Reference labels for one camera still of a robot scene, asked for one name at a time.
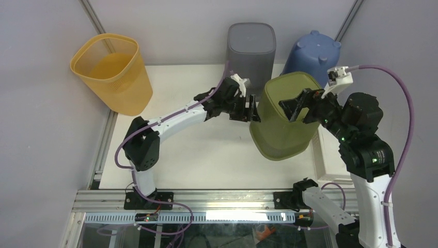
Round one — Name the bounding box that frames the grey mesh waste bin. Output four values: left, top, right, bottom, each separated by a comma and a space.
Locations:
226, 22, 276, 99

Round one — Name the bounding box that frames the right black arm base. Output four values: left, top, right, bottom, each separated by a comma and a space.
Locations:
273, 178, 318, 212

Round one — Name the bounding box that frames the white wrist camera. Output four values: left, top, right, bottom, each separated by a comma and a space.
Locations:
230, 73, 251, 97
321, 66, 353, 99

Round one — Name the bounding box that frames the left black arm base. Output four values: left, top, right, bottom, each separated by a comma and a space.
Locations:
123, 187, 175, 211

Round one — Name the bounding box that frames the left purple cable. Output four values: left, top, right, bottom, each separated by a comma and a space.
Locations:
114, 60, 232, 206

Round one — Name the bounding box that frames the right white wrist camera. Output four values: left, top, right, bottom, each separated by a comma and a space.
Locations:
321, 66, 353, 99

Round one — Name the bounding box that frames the aluminium mounting rail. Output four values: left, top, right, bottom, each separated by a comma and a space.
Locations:
70, 190, 360, 213

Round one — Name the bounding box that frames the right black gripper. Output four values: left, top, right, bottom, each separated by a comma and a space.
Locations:
277, 84, 353, 141

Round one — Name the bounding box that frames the blue plastic bucket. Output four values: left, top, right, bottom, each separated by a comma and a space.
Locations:
281, 30, 341, 87

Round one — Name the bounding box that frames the white slotted cable duct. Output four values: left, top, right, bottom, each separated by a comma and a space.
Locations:
84, 210, 295, 225

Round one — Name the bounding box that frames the green mesh waste bin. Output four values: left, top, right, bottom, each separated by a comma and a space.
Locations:
249, 72, 320, 161

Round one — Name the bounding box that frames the yellow mesh waste bin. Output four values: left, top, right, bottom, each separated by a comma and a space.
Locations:
70, 33, 153, 116

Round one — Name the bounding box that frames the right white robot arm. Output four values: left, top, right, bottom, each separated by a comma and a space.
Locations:
279, 88, 401, 247

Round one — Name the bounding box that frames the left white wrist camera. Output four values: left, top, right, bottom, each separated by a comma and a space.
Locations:
230, 73, 251, 97

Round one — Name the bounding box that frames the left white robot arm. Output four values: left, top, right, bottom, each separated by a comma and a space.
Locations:
117, 74, 260, 210

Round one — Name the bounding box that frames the white perforated plastic basket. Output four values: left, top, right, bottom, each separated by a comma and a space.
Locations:
311, 126, 353, 187

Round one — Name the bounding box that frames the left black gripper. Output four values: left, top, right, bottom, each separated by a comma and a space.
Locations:
221, 94, 259, 122

